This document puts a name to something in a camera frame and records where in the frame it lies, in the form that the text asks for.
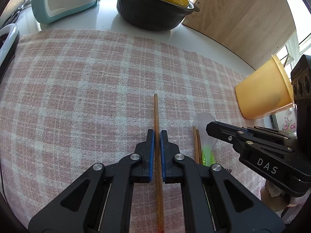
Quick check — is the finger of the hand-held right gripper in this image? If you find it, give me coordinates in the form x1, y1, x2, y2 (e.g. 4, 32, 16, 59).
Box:
240, 126, 298, 141
206, 121, 292, 154

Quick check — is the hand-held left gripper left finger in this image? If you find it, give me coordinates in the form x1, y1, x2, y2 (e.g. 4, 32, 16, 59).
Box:
28, 129, 155, 233

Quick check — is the black casserole pot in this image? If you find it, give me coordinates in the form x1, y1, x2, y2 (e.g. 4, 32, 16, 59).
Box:
116, 0, 200, 32

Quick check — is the white ring light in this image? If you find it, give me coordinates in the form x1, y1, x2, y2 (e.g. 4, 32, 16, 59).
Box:
0, 24, 20, 83

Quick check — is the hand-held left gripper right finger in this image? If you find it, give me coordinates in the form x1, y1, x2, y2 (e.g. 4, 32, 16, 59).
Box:
160, 130, 285, 233

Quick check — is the light wooden board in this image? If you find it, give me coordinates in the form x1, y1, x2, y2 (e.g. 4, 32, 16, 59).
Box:
182, 0, 299, 70

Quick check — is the pink plaid tablecloth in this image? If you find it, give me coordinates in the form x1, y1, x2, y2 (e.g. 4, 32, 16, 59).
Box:
0, 29, 270, 233

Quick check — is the yellow plastic container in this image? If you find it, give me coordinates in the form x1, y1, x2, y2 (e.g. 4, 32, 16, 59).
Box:
235, 54, 295, 120

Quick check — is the white window frame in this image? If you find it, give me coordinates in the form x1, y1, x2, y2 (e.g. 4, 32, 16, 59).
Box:
284, 29, 311, 61

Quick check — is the green plastic spoon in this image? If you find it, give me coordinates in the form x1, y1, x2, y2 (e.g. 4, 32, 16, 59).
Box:
193, 113, 217, 167

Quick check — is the white and teal cooker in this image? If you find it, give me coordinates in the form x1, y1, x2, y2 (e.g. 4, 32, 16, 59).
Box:
31, 0, 104, 25

